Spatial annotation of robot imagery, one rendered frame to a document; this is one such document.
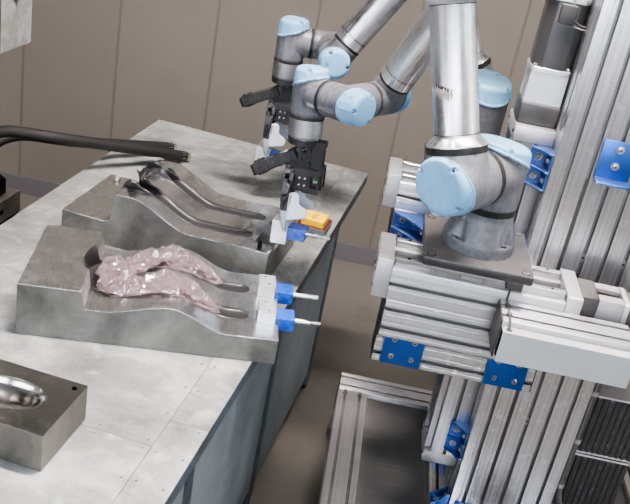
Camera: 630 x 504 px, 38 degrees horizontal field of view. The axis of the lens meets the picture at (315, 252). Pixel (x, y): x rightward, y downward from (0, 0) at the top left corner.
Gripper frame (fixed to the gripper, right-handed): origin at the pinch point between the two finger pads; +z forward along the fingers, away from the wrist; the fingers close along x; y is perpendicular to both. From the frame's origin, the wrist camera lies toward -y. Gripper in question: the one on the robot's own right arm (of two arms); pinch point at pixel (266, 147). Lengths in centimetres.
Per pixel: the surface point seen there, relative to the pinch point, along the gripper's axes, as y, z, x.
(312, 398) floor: 23, 95, 29
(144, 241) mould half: -15, 11, -48
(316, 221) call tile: 18.7, 11.5, -13.5
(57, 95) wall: -120, 46, 127
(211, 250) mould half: 1.1, 8.9, -48.3
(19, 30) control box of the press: -71, -17, -2
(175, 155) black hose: -27.8, 12.0, 9.0
